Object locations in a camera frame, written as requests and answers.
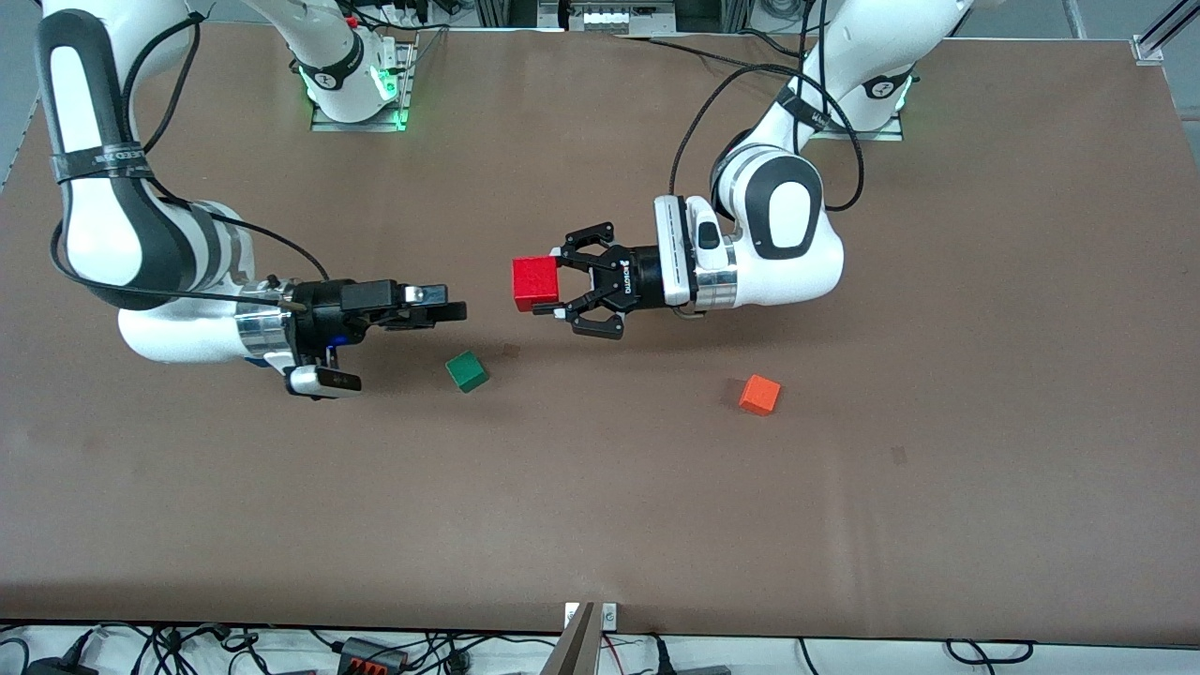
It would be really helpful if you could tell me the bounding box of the green wooden block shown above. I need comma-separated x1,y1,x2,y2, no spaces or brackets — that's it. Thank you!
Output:
445,350,490,394

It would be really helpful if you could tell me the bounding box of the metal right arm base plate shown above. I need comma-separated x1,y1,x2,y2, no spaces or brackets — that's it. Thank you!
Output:
310,37,414,133

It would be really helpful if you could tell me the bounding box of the orange wooden block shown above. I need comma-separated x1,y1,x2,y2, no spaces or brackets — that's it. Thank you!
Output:
738,374,782,416

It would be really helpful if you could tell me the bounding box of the black looped cable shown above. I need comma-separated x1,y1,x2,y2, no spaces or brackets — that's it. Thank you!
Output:
945,637,1035,667

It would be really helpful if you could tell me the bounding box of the grey camera stand pole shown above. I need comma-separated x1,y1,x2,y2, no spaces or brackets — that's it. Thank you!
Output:
539,603,601,675

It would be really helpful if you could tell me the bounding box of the black orange power strip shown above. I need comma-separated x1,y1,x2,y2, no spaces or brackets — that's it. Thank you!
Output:
336,636,410,675

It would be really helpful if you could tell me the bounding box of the aluminium frame equipment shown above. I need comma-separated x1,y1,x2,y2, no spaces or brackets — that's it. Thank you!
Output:
539,0,678,37

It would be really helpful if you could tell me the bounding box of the red wooden block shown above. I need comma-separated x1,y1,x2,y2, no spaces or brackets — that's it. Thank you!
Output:
512,256,562,314

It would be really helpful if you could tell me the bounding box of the black cable on table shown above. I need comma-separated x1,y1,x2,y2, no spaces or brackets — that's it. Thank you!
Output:
647,33,817,78

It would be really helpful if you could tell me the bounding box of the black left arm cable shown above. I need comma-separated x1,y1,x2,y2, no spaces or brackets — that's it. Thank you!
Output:
669,0,864,214

